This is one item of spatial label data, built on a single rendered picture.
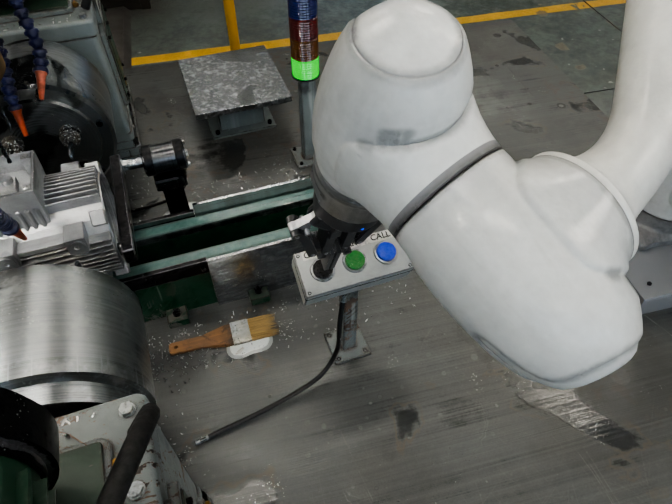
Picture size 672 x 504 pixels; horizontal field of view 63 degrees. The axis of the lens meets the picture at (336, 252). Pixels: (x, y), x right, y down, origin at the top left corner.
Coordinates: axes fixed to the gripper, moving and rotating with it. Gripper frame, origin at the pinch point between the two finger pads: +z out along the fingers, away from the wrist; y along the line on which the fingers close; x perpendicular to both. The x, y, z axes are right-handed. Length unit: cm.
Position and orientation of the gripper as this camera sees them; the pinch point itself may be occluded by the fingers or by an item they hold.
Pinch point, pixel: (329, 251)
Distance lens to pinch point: 72.0
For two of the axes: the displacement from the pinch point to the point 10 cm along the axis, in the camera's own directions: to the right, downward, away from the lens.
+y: -9.4, 2.5, -2.2
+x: 3.1, 9.1, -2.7
